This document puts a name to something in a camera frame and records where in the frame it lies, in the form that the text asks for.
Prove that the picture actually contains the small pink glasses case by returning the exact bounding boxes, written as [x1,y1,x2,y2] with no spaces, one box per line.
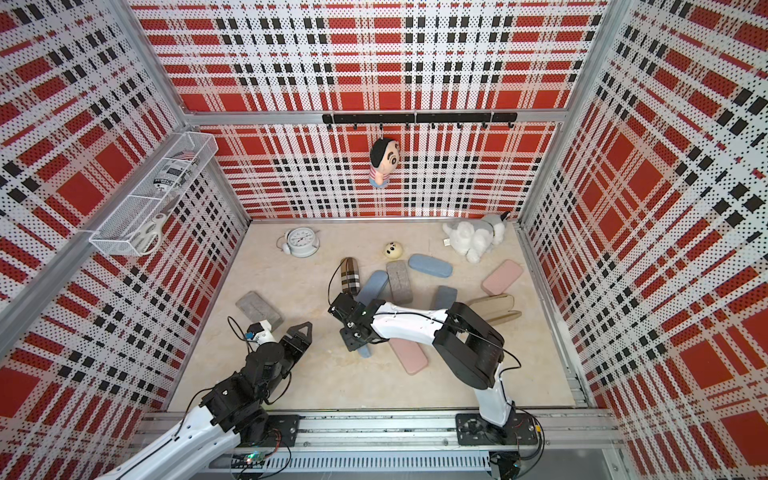
[481,259,523,296]

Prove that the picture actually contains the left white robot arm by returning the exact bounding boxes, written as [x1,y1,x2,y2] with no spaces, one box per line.
[101,318,312,479]

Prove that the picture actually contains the teal-lined glasses case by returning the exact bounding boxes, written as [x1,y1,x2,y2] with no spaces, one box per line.
[386,260,414,305]

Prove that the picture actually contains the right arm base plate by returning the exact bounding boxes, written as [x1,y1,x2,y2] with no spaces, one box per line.
[455,411,539,447]

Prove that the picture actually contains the white plush toy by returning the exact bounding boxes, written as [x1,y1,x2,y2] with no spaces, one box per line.
[442,211,510,264]

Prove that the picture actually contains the teal grey case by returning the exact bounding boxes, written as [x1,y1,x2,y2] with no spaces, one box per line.
[432,285,458,310]

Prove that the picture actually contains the black hook rail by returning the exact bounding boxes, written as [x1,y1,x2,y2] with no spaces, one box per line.
[321,112,519,127]

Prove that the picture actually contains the yellow panda squishy ball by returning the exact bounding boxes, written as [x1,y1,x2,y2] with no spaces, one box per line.
[384,242,404,260]

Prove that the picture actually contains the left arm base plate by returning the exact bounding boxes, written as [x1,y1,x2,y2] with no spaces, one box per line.
[240,414,301,448]

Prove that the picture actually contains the white scissors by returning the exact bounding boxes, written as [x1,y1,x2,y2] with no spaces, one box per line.
[130,213,168,256]

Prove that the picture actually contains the small circuit board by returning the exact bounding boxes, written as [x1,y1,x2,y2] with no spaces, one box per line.
[230,452,266,471]

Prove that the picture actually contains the beige case with dark glasses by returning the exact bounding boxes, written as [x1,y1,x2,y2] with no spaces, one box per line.
[340,257,361,296]

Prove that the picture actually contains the clear wall shelf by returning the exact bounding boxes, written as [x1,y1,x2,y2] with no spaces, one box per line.
[89,132,218,257]

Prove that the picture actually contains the blue case with white sunglasses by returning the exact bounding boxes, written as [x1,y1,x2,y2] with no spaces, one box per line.
[356,345,372,358]

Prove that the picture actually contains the blue case with pink glasses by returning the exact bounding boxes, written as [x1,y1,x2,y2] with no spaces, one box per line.
[408,254,453,278]

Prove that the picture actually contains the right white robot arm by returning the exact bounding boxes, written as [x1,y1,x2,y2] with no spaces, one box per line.
[328,292,512,427]

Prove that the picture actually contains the grey marble teal-lined case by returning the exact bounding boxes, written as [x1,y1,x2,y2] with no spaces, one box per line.
[235,291,283,331]

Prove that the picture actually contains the cartoon boy doll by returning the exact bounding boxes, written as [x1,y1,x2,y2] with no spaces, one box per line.
[369,138,401,188]

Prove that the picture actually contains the white alarm clock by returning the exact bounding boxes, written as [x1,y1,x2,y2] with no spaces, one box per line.
[276,226,320,258]

